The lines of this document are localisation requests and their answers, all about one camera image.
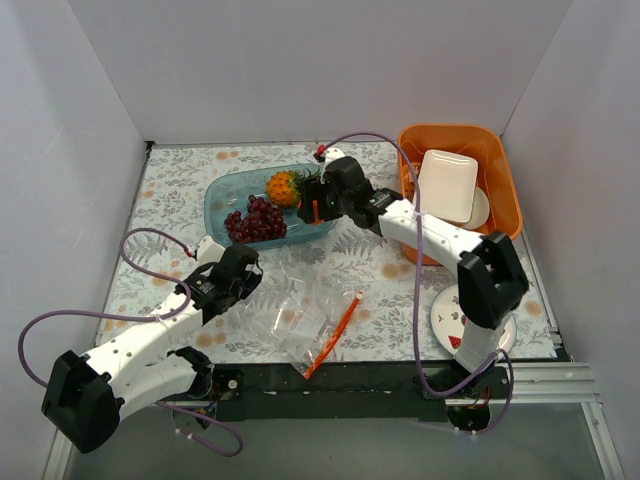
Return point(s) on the fake pineapple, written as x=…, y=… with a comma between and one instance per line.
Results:
x=284, y=187

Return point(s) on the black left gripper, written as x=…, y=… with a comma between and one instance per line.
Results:
x=245, y=279

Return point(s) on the clear zip top bag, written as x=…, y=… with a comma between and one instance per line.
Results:
x=300, y=310

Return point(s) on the teal transparent plastic tray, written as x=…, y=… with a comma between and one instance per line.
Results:
x=230, y=193

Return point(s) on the watermelon pattern round plate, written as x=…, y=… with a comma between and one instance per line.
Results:
x=447, y=319

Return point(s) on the white rectangular plate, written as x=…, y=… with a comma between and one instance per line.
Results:
x=446, y=185

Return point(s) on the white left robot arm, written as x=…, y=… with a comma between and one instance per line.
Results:
x=88, y=395

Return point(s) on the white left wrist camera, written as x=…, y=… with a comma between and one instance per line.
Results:
x=208, y=251

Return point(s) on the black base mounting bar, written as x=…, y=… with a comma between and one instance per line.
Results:
x=361, y=390

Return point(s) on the cream round plate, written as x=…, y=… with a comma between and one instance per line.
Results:
x=480, y=210

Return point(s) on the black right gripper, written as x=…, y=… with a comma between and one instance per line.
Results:
x=314, y=201

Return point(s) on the aluminium frame rail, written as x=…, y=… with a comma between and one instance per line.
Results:
x=555, y=427

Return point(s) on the orange plastic basket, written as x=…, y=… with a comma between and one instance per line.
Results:
x=494, y=174

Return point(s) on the purple fake grape bunch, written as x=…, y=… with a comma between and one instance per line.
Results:
x=264, y=221
x=240, y=227

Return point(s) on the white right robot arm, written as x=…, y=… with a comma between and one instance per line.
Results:
x=491, y=280

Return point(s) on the fake orange fruit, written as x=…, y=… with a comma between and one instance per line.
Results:
x=316, y=220

